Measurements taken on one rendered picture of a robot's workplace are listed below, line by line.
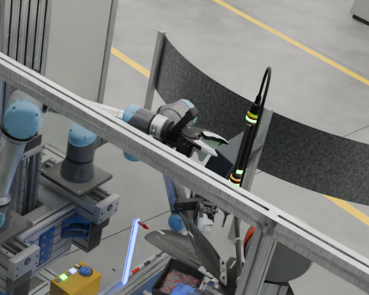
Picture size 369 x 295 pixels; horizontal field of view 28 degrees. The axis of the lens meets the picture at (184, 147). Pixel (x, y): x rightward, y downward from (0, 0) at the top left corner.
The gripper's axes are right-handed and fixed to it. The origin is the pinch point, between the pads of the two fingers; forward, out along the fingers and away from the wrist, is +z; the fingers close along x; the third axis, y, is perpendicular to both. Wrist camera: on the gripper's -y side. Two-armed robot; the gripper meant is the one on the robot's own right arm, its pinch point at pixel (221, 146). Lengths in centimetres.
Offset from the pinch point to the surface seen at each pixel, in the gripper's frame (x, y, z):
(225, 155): -63, 42, -16
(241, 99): -177, 74, -47
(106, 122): 72, -39, -5
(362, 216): -257, 167, 38
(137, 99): -288, 167, -164
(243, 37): -485, 167, -149
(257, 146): -83, 43, -8
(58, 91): 67, -38, -21
